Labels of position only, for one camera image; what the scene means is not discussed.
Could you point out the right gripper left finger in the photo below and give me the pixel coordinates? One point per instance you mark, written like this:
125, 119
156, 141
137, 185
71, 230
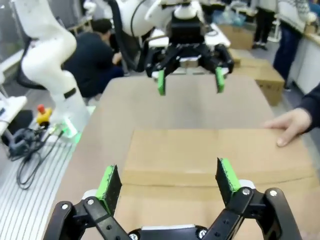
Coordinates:
110, 185

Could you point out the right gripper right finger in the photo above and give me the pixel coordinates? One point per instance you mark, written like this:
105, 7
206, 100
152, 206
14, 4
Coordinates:
227, 180

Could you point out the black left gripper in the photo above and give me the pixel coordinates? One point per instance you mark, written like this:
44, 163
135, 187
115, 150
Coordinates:
187, 32

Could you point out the large brown cardboard box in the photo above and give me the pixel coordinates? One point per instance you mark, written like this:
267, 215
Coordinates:
187, 155

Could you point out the person's right forearm dark sleeve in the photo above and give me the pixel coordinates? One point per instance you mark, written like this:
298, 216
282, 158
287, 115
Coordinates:
312, 105

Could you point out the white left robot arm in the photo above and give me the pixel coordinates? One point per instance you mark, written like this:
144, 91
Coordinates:
50, 37

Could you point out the person's right hand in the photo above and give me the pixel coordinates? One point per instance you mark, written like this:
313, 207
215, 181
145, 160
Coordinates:
296, 122

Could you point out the white desk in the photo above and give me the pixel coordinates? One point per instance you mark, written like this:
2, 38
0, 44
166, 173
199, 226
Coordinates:
217, 37

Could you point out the flat cardboard carton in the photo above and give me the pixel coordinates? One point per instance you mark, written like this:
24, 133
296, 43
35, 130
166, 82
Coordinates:
240, 56

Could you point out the blue plastic bag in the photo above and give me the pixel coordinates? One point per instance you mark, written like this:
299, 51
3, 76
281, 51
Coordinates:
231, 17

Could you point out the large cardboard carton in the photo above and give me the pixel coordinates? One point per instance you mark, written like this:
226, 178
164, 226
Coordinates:
270, 82

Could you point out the standing person in black trousers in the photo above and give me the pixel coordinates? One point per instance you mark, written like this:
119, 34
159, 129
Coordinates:
262, 25

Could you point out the yellow red emergency stop button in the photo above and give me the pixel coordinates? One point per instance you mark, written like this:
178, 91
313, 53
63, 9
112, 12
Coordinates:
43, 116

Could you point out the crouching person in dark clothes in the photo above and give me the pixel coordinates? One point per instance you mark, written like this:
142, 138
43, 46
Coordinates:
92, 57

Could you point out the standing person in blue jeans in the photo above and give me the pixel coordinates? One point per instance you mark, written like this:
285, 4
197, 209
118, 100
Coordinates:
287, 45

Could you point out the white side table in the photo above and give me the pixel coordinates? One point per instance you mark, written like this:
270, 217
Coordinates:
12, 105

